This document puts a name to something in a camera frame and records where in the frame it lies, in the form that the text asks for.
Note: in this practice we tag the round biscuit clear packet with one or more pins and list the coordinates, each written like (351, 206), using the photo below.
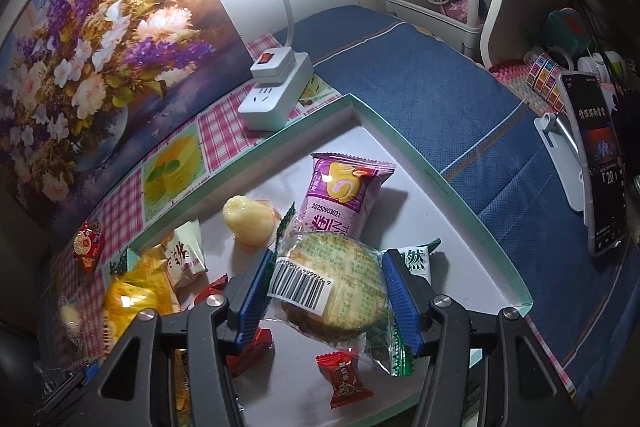
(330, 277)

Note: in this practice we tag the white cup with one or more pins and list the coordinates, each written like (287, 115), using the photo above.
(612, 64)

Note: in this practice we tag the blue woven cloth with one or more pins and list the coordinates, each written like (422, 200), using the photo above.
(425, 82)

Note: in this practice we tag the red candy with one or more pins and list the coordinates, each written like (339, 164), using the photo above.
(87, 247)
(345, 382)
(250, 349)

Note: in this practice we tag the flower painting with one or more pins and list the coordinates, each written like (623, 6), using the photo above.
(100, 32)

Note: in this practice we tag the pale yellow snack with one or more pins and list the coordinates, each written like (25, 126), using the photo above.
(70, 316)
(247, 219)

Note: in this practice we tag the white tray with teal rim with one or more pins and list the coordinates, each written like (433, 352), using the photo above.
(460, 257)

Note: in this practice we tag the pale green snack packet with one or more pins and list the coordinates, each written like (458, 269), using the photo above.
(185, 257)

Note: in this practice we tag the purple snack packet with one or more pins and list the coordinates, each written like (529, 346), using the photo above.
(345, 197)

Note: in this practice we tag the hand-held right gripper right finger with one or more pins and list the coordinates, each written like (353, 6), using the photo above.
(405, 302)

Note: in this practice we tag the pink packet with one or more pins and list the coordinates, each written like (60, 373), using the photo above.
(460, 12)

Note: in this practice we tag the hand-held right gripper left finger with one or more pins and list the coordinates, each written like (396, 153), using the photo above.
(252, 302)

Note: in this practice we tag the smartphone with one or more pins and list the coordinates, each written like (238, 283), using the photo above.
(600, 167)

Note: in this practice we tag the green white snack packet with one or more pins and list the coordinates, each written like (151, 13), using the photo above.
(417, 264)

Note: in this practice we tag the white power strip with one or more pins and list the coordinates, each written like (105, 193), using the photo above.
(270, 107)

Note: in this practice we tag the teal round container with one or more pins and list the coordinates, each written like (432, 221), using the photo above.
(562, 29)

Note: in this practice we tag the yellow snack packet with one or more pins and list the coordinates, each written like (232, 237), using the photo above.
(132, 302)

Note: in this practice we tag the white phone stand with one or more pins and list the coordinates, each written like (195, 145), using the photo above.
(560, 157)

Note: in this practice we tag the red white bumpy mat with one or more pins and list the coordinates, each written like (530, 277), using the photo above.
(510, 79)

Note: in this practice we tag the colourful printed box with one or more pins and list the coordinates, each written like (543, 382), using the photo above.
(545, 74)

